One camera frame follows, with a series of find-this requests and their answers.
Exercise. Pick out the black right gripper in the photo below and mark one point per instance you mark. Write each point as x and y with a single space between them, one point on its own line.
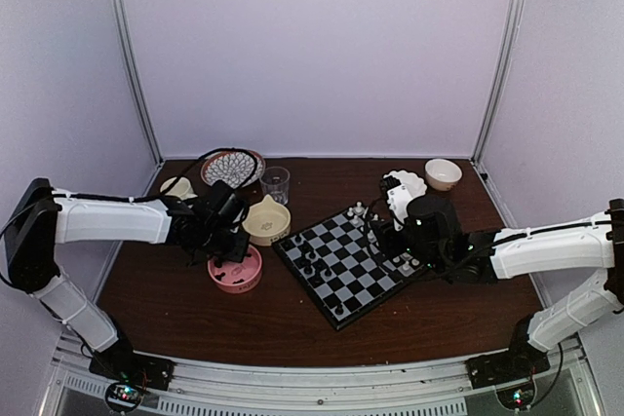
385 240

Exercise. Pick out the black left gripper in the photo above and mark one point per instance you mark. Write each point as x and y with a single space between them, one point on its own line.
237 252

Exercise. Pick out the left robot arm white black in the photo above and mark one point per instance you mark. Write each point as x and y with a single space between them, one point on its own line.
48 219

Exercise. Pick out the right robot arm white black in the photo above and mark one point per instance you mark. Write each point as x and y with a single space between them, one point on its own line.
593 242

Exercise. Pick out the white mug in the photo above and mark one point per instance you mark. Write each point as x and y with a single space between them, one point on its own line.
179 187

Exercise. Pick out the white scalloped bowl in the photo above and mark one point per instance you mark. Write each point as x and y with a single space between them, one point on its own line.
414 183

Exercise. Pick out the pink cat-shaped bowl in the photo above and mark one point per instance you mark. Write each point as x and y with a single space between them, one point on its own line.
237 278

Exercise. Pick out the cream round bowl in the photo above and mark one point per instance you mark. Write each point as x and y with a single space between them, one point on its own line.
442 175

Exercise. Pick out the cream cat-shaped bowl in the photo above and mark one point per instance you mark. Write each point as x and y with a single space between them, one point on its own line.
267 222

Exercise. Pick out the patterned ceramic plate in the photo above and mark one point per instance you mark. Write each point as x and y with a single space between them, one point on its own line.
236 168

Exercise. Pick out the clear drinking glass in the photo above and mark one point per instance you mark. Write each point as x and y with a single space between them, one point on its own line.
275 181

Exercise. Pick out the black white chessboard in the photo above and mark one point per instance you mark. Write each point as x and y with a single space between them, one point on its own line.
361 277

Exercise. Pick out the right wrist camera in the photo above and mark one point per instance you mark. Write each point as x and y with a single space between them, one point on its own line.
397 198

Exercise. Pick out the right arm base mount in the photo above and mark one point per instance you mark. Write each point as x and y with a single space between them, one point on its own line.
500 368

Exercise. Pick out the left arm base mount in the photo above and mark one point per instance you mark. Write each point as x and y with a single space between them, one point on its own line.
125 365

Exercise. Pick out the aluminium front rail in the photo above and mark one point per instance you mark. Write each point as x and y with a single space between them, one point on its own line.
434 387

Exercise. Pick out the right aluminium frame post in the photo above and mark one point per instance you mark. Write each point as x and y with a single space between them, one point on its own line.
501 71

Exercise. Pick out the aluminium frame post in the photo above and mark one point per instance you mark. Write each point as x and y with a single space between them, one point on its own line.
501 71
132 74

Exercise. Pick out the left aluminium frame post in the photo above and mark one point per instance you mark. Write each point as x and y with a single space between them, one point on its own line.
132 74

